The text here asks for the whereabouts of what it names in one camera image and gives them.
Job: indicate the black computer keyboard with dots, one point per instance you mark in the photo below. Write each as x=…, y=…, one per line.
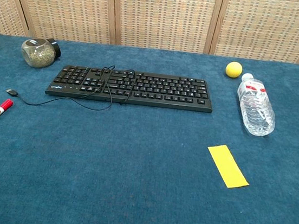
x=157, y=89

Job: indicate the blue table cloth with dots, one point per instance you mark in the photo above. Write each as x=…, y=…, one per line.
x=129, y=183

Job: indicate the yellow ball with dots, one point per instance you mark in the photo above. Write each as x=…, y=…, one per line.
x=233, y=70

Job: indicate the woven wooden folding screen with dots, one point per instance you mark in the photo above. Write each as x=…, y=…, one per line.
x=164, y=15

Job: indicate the clear plastic water bottle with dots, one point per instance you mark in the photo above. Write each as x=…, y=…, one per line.
x=256, y=108

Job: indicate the glass jar with seeds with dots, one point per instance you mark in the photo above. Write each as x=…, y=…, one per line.
x=37, y=56

